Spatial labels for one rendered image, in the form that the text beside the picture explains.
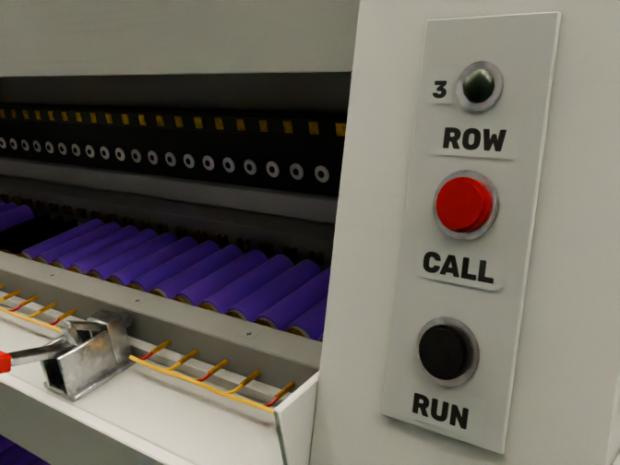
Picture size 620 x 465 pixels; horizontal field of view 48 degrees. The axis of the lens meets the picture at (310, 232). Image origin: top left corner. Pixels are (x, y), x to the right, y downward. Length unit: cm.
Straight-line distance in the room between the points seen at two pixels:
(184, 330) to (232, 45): 14
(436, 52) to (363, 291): 8
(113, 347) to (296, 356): 11
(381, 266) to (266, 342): 11
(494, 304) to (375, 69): 8
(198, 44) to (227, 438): 17
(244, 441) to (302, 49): 16
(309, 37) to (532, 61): 9
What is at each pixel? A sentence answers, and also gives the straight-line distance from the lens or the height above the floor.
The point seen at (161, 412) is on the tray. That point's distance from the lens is 33.
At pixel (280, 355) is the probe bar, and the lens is 31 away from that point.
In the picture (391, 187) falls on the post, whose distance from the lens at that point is 22.
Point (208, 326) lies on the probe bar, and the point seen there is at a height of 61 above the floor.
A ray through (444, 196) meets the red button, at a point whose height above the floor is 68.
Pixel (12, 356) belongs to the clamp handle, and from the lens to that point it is 35.
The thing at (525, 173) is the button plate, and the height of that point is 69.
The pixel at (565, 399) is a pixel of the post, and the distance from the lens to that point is 20.
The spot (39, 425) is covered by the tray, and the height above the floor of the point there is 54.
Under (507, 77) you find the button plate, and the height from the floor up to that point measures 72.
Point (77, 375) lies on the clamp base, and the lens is 36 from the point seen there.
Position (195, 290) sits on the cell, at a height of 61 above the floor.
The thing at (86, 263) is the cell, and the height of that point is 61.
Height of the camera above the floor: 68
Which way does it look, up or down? 4 degrees down
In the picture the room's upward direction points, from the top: 6 degrees clockwise
